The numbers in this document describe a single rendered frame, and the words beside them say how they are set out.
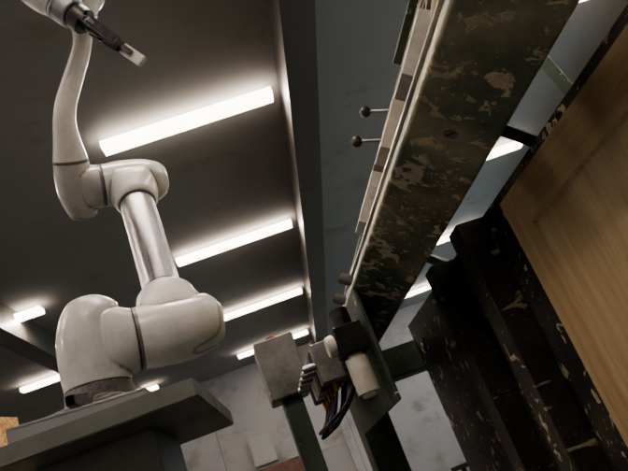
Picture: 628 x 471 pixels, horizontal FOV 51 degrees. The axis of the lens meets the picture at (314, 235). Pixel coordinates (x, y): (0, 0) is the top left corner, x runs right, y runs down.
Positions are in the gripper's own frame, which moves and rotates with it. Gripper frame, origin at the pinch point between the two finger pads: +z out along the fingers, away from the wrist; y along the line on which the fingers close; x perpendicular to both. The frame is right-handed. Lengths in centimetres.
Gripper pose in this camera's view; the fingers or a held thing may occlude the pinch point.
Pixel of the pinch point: (133, 55)
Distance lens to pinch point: 190.8
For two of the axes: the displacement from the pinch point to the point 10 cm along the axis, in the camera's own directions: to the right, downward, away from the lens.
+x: -5.8, 8.0, -1.4
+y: 0.1, 1.7, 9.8
